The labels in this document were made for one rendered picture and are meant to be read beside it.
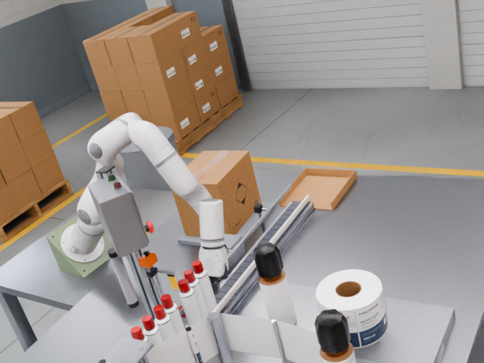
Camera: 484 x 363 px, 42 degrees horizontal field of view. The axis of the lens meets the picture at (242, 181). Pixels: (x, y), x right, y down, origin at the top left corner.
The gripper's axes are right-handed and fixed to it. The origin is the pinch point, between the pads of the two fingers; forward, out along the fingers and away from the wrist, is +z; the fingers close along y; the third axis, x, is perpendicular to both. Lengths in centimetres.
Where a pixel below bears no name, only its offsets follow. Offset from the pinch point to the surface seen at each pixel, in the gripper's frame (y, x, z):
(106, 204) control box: -3, -46, -39
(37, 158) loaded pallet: -310, 184, -14
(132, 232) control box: -0.8, -38.9, -29.2
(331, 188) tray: 5, 89, -21
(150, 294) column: -12.3, -20.4, -2.3
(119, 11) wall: -419, 420, -161
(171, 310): 1.3, -26.5, -1.3
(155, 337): 2.2, -35.4, 4.2
